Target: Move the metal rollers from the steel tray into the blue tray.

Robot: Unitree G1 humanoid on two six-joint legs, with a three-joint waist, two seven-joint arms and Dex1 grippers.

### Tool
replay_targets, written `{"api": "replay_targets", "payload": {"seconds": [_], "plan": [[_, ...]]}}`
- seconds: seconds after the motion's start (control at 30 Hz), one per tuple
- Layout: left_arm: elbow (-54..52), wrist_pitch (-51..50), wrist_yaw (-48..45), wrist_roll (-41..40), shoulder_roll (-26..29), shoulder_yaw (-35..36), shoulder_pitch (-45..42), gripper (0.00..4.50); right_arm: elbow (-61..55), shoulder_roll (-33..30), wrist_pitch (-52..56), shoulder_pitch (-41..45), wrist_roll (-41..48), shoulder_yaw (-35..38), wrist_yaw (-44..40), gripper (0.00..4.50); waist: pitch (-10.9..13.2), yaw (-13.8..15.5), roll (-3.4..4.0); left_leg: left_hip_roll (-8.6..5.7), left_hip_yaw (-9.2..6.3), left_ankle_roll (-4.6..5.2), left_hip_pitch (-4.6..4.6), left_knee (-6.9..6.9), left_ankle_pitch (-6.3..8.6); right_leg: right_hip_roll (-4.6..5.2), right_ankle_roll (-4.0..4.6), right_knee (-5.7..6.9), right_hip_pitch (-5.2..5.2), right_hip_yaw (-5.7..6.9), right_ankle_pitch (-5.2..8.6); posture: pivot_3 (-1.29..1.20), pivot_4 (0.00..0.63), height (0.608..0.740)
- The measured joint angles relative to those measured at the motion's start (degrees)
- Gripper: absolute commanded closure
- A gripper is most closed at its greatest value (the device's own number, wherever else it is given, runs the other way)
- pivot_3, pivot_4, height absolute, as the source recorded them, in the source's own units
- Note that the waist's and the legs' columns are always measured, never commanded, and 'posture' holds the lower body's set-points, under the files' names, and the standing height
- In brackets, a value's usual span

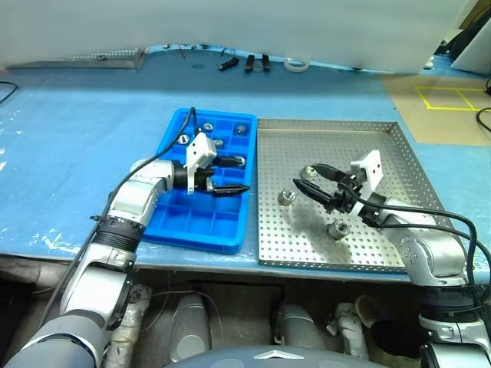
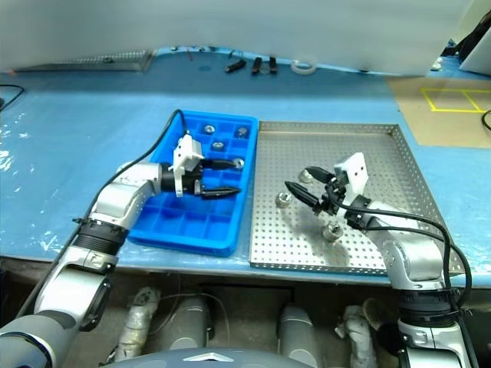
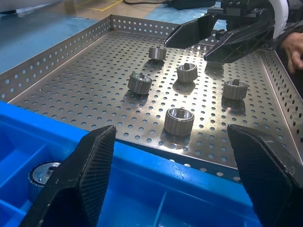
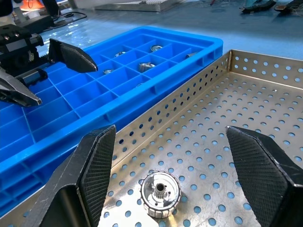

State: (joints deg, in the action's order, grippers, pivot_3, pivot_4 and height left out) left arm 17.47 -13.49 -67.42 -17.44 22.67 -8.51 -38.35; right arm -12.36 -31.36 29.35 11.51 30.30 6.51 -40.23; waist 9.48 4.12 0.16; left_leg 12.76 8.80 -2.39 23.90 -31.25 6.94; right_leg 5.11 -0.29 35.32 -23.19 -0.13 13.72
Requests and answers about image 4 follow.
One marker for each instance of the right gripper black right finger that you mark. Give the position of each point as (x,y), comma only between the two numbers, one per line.
(260,177)

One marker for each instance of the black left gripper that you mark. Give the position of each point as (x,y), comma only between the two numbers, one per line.
(16,47)

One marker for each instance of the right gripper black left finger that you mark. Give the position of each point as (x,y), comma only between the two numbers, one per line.
(94,177)

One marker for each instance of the blue compartment tray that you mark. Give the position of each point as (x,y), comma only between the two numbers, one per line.
(71,118)

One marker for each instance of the black flat device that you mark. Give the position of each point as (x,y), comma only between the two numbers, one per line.
(35,23)

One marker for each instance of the black round disc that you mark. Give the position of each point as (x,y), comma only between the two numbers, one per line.
(68,14)

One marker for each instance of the orange rounded object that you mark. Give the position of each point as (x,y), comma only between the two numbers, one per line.
(32,4)

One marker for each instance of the perforated metal tray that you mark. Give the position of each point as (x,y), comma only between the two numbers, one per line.
(246,99)
(142,7)

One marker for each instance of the small metal part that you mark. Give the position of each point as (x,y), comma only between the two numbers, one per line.
(142,2)

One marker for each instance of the black curved gripper part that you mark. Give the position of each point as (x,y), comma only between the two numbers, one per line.
(290,7)
(258,9)

